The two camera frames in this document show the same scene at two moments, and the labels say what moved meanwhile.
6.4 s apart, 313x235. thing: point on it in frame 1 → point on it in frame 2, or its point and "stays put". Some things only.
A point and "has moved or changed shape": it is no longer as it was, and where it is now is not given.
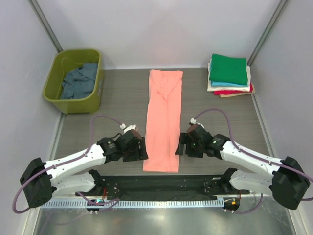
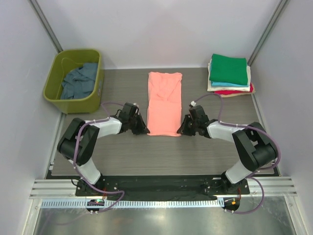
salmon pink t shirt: (164, 121) has moved or changed shape
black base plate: (164, 188) stays put
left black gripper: (141, 153) → (142, 129)
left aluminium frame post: (45, 25) stays put
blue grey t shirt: (79, 82) stays put
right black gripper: (186, 138) → (183, 129)
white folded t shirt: (211, 88) stays put
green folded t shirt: (227, 69) stays put
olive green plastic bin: (63, 62) stays put
